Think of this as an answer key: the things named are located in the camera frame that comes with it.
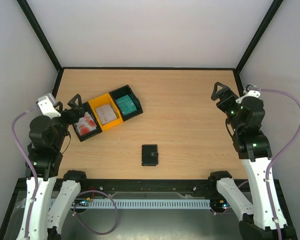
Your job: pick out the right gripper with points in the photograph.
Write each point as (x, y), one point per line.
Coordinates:
(223, 97)

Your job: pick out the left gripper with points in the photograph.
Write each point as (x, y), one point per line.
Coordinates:
(79, 111)

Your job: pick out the black leather card holder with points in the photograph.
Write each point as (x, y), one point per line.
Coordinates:
(149, 155)

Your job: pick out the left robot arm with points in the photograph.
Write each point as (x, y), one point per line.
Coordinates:
(42, 218)

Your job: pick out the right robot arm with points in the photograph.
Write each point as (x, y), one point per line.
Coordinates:
(261, 218)

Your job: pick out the red patterned card stack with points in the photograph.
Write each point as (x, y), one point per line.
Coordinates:
(85, 125)

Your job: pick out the black bin with red cards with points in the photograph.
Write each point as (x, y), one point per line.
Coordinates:
(88, 109)

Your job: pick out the yellow card bin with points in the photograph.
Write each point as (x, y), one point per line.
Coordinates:
(102, 100)

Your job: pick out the teal card stack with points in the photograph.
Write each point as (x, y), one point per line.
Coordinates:
(126, 105)

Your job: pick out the black bin with teal cards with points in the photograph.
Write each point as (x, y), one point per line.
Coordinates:
(126, 90)

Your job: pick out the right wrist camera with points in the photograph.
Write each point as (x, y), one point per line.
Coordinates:
(250, 91)

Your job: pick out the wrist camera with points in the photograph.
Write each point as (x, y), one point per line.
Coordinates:
(46, 104)
(250, 91)

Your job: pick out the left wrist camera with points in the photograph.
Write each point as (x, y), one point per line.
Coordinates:
(46, 104)

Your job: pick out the black aluminium frame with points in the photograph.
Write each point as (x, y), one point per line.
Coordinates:
(28, 13)

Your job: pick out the white slotted cable duct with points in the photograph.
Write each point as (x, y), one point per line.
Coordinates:
(185, 204)

